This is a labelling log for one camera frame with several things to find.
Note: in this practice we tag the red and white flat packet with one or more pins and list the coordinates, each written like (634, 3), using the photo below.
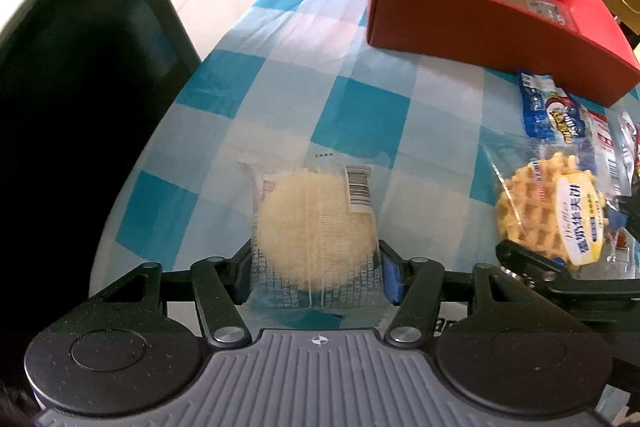
(607, 147)

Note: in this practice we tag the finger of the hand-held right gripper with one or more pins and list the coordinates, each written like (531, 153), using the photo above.
(530, 264)
(625, 217)

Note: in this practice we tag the clear packet with dark floss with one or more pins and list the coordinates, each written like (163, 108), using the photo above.
(547, 4)

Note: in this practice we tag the clear rice cake packet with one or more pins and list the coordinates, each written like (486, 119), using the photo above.
(310, 227)

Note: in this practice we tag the blue checked tablecloth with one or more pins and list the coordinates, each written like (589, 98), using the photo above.
(250, 72)

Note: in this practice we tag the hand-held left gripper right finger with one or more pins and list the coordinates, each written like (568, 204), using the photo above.
(392, 279)

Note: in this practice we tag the yellow waffle packet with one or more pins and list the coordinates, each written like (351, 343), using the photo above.
(540, 207)

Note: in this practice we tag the blue sausage packet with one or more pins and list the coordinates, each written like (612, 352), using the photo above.
(550, 112)

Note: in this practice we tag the black chair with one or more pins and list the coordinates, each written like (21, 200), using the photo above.
(75, 132)

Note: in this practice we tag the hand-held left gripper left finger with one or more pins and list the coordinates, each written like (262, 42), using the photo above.
(244, 277)

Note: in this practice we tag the red cardboard box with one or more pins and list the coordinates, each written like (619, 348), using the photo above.
(450, 27)

